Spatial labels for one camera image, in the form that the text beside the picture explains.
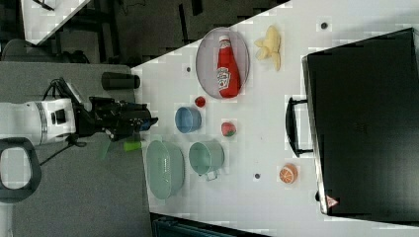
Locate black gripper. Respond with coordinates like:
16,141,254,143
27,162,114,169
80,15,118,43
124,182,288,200
76,97,158,141

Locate green oval colander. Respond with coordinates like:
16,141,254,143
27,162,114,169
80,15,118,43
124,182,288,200
146,140,185,199

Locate black arm base ring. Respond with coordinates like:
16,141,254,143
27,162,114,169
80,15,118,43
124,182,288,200
0,137,42,203

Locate red plush strawberry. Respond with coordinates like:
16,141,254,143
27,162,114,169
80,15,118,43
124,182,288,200
221,121,236,137

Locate blue bowl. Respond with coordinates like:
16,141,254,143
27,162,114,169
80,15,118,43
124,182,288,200
175,107,202,133

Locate small red plush tomato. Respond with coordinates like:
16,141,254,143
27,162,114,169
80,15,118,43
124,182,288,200
195,96,206,108

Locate black toaster oven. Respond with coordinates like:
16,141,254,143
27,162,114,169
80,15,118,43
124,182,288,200
301,28,419,226

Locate yellow plush banana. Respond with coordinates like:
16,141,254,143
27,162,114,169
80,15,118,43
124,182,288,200
254,25,281,71

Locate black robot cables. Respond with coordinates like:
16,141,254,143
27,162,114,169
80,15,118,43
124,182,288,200
39,77,87,167

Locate green pot with handle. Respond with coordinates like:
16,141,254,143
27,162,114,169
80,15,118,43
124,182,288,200
189,140,224,182

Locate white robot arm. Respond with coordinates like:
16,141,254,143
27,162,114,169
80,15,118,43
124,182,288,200
1,97,158,146

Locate black cylinder on stand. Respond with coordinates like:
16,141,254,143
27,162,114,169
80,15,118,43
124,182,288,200
101,72,140,90

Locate orange slice plush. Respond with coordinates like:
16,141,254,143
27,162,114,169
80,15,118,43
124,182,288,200
280,163,298,184

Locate blue metal frame rail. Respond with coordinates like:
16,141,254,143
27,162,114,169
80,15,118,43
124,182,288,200
152,216,266,237

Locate green slotted spatula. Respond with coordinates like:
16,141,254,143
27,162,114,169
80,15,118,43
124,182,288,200
97,138,143,161

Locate red plush ketchup bottle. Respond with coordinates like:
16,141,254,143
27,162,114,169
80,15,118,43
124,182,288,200
216,36,241,98

